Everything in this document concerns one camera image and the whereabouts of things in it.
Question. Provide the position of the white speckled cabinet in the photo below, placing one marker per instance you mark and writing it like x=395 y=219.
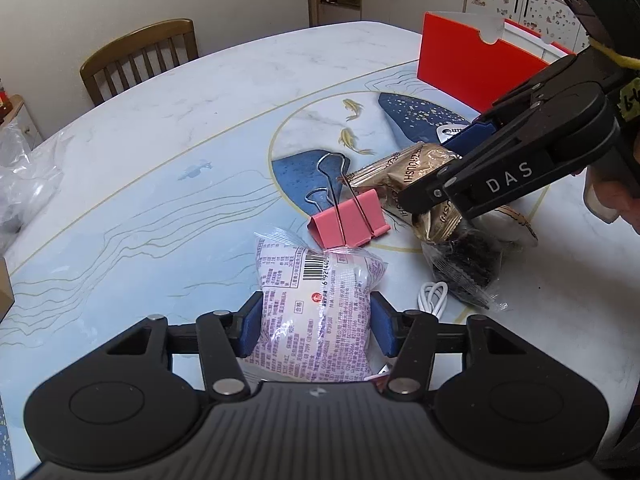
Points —
x=525 y=5

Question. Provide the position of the person's right hand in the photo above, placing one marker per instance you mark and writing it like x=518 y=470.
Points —
x=622 y=205

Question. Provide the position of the red cardboard box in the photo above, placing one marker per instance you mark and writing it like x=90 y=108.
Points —
x=460 y=65

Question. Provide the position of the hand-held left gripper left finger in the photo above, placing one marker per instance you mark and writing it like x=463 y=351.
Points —
x=250 y=327

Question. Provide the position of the low white wooden cabinet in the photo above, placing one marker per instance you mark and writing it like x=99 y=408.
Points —
x=22 y=120

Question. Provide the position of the brown cardboard box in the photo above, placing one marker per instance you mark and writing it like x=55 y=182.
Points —
x=5 y=290

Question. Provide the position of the silver metal key tag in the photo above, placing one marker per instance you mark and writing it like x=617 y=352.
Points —
x=452 y=133

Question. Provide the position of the gold foil snack packet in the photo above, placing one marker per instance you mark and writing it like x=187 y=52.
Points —
x=395 y=170
x=437 y=225

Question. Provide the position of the wooden chair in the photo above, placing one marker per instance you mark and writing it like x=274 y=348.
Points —
x=140 y=40

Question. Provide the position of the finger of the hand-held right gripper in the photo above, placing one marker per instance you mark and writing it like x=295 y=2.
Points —
x=477 y=132
x=505 y=175

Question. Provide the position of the pink white snack packet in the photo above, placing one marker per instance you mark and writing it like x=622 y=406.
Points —
x=315 y=320

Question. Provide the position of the black beads packet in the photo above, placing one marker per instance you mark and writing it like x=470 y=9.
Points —
x=465 y=265

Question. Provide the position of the clear plastic bag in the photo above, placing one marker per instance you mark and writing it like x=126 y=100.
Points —
x=25 y=180

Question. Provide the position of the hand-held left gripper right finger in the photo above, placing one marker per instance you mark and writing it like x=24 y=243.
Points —
x=382 y=325

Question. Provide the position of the pink binder clip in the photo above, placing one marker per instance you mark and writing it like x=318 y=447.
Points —
x=350 y=225

